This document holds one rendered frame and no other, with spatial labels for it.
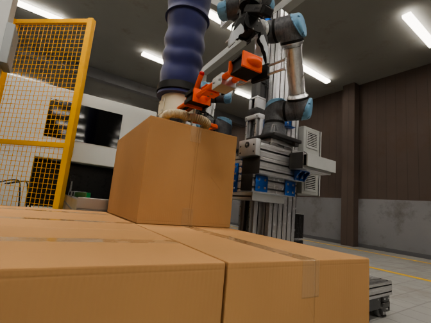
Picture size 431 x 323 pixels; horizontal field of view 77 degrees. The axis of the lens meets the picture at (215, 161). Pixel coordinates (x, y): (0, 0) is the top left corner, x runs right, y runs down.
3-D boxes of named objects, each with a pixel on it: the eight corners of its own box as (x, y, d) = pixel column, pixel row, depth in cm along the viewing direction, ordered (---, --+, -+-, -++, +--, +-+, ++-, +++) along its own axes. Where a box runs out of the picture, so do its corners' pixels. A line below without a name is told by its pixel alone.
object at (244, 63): (227, 75, 87) (228, 61, 88) (245, 82, 91) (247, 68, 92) (242, 65, 80) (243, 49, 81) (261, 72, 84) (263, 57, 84)
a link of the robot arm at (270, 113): (267, 126, 165) (269, 105, 168) (290, 124, 159) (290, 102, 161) (260, 120, 155) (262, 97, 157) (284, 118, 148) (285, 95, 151)
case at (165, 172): (106, 211, 146) (117, 140, 153) (175, 216, 166) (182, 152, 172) (135, 223, 95) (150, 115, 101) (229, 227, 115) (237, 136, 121)
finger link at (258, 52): (263, 66, 97) (252, 41, 95) (274, 59, 92) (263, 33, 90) (256, 68, 95) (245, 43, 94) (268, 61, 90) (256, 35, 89)
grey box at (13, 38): (2, 72, 202) (11, 35, 207) (11, 74, 205) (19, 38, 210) (-3, 60, 185) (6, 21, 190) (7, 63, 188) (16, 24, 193)
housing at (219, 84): (210, 90, 99) (211, 78, 100) (226, 95, 102) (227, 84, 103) (220, 83, 93) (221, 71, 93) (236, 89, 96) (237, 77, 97)
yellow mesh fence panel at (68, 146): (-57, 265, 205) (4, 16, 238) (-43, 263, 214) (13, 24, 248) (47, 280, 192) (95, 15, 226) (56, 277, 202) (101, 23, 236)
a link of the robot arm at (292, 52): (288, 118, 162) (276, 18, 142) (315, 115, 155) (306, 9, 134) (283, 124, 153) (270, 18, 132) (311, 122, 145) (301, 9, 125)
